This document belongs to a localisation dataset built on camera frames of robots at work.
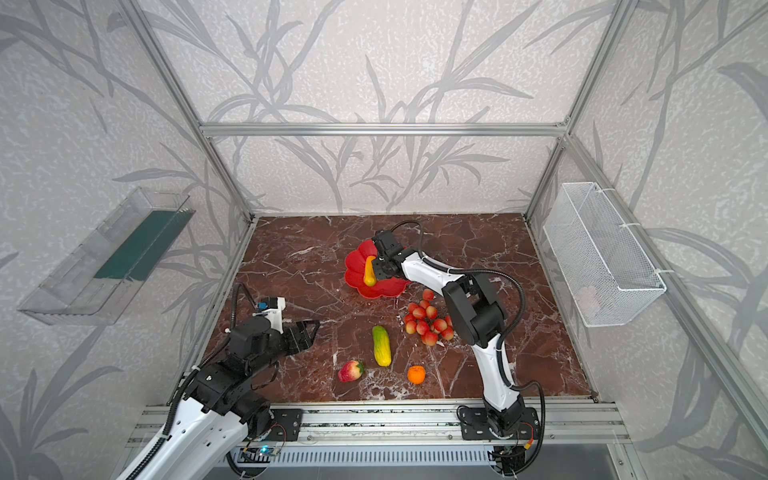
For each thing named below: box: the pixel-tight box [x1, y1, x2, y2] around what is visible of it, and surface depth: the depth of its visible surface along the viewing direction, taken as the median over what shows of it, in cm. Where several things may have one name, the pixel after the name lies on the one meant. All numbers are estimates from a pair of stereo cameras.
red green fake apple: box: [338, 360, 365, 383], surface depth 81 cm
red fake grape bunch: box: [404, 288, 454, 347], surface depth 88 cm
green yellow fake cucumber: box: [372, 325, 392, 367], surface depth 85 cm
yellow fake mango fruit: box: [363, 256, 377, 287], surface depth 101 cm
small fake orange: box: [407, 365, 426, 385], surface depth 81 cm
